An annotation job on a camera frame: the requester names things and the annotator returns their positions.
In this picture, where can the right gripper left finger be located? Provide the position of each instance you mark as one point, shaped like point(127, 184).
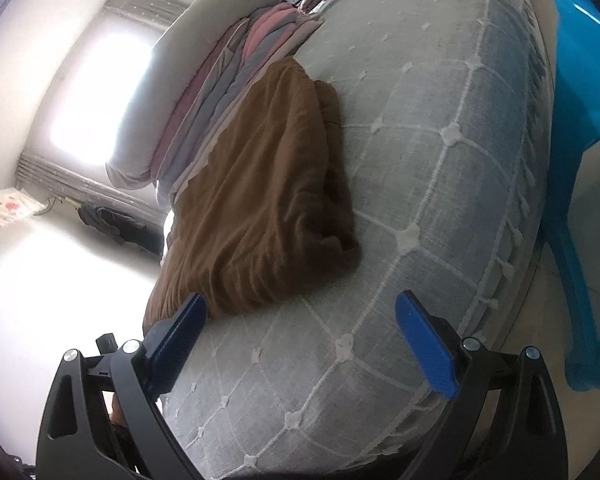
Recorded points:
point(101, 419)

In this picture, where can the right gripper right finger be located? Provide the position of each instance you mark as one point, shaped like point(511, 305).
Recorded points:
point(501, 419)

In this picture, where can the brown coat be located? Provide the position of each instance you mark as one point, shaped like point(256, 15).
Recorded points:
point(270, 216)

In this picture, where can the stack of folded clothes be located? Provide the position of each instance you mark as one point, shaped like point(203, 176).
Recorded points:
point(244, 50)

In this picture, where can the grey quilted bedspread mattress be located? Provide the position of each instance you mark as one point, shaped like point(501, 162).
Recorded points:
point(445, 136)

